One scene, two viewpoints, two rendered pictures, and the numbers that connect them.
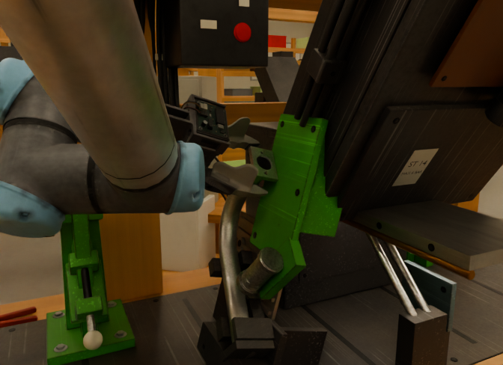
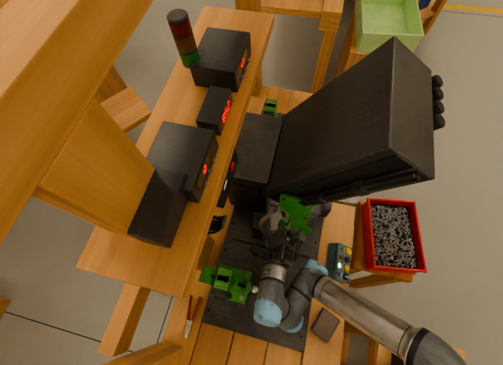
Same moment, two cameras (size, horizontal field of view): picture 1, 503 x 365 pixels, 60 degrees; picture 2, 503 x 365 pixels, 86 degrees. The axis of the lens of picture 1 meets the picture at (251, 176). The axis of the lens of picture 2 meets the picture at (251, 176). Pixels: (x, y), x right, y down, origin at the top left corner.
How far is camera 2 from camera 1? 1.00 m
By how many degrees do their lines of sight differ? 61
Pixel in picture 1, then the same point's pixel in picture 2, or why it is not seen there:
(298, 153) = (301, 209)
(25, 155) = (294, 318)
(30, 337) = (219, 304)
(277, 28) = not seen: outside the picture
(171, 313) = (239, 249)
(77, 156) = (305, 303)
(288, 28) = not seen: outside the picture
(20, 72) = (278, 314)
